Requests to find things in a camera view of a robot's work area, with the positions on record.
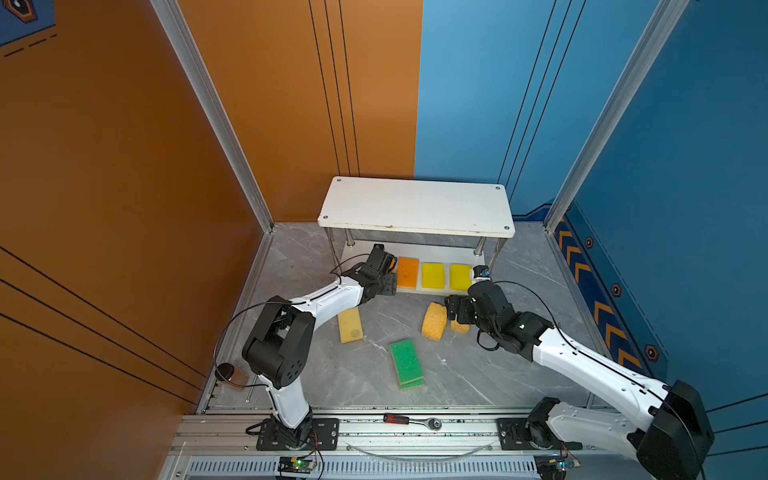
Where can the green sponge top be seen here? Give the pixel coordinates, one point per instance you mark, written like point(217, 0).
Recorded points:
point(406, 362)

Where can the pale yellow sponge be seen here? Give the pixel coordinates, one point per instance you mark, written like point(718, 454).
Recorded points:
point(350, 326)

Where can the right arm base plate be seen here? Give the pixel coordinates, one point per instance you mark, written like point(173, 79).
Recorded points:
point(517, 434)

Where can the orange sponge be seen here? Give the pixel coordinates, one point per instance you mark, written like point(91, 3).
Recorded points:
point(407, 273)

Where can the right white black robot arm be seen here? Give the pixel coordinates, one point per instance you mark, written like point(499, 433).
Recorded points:
point(665, 428)

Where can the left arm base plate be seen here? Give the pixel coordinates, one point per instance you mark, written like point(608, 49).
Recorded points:
point(321, 433)

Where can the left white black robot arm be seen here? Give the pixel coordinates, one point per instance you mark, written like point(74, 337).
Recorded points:
point(278, 347)

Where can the left green circuit board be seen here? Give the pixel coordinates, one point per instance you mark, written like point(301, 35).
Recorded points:
point(296, 467)

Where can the green circuit board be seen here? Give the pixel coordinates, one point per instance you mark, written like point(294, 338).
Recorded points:
point(296, 467)
point(555, 467)

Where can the red handled ratchet wrench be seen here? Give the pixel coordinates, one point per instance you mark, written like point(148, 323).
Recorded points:
point(432, 423)

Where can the white two-tier shelf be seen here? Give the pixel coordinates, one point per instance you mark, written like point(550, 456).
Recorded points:
point(423, 208)

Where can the brown jar black lid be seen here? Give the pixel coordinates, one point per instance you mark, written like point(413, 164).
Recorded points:
point(231, 376)

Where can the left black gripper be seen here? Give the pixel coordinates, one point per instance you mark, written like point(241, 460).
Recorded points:
point(391, 284)

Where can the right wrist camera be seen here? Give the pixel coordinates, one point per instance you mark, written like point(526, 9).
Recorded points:
point(481, 273)

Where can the green sponge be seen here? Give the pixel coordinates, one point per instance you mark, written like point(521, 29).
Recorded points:
point(406, 362)
point(412, 384)

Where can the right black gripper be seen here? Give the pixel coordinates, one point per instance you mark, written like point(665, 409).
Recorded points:
point(462, 303)

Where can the tan cellulose sponge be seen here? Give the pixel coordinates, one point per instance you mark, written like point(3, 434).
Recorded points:
point(457, 327)
point(434, 322)

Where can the green sponge bottom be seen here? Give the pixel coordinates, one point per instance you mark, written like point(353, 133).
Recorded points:
point(412, 384)

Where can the right green circuit board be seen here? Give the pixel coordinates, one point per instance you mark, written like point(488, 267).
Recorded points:
point(555, 467)

